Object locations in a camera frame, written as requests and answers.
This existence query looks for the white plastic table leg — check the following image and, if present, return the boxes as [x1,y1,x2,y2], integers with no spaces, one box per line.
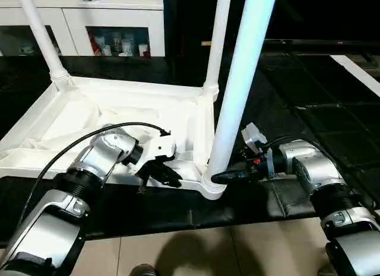
[201,0,232,96]
[16,0,75,88]
[204,0,278,185]

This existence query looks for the black mat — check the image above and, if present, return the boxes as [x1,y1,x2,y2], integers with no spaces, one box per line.
[0,55,380,241]

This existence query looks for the dark rounded foot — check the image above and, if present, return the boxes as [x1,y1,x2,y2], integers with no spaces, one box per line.
[130,263,158,276]

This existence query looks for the white flat board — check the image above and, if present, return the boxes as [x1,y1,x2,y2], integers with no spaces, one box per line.
[331,55,380,97]

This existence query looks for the black box gold label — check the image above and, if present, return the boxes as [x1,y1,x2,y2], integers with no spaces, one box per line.
[163,0,247,87]

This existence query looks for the white cabinet glass doors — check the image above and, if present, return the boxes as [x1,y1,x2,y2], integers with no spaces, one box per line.
[0,0,166,57]

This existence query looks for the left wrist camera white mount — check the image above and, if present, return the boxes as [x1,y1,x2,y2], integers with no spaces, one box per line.
[132,134,178,177]

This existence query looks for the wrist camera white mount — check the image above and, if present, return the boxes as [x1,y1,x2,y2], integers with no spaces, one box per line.
[240,122,274,180]
[132,134,178,177]

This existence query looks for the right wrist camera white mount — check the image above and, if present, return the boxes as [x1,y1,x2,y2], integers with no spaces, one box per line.
[240,122,274,180]

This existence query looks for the black left camera cable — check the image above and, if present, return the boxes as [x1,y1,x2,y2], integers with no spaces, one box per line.
[20,121,172,223]

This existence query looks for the silver metal rail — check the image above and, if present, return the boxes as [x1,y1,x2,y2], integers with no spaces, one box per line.
[264,38,380,48]

